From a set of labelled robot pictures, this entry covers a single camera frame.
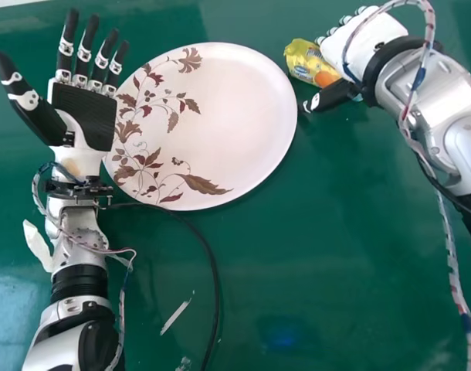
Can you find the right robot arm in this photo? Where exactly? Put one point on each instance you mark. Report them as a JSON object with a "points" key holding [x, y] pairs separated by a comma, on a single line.
{"points": [[448, 116]]}

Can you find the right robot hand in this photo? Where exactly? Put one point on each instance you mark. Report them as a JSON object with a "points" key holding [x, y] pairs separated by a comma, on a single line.
{"points": [[368, 38]]}

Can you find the white tape strip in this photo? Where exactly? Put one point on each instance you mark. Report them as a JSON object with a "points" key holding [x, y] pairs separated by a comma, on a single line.
{"points": [[175, 317]]}

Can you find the plate with brown leaf pattern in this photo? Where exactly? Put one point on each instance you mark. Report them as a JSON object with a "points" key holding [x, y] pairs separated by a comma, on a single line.
{"points": [[228, 127]]}

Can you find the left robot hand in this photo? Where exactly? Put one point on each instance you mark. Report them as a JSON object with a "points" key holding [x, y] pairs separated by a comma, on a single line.
{"points": [[85, 116]]}

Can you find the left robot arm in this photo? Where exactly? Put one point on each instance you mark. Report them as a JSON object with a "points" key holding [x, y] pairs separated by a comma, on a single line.
{"points": [[79, 278]]}

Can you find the yellow-green biscuit packet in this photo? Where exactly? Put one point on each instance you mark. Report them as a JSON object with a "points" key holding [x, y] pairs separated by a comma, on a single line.
{"points": [[301, 58]]}

